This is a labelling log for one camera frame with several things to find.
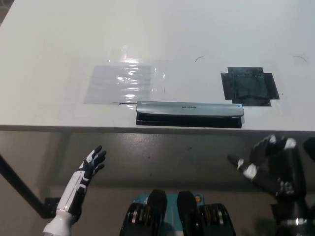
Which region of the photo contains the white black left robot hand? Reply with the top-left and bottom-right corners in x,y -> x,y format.
56,145 -> 107,215

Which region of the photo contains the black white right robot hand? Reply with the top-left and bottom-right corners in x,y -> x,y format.
227,134 -> 307,200

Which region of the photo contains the black teal robot torso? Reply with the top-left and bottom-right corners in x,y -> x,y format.
119,188 -> 237,236

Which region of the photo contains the black table leg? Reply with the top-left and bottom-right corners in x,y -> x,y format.
0,152 -> 48,217
303,137 -> 315,160

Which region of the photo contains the black table foot plate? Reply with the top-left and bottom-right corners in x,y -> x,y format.
44,196 -> 82,219

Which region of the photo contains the black tape patch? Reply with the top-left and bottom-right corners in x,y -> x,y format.
220,66 -> 281,107

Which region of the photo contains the clear plastic sheet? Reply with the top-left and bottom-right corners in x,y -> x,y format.
83,45 -> 170,105

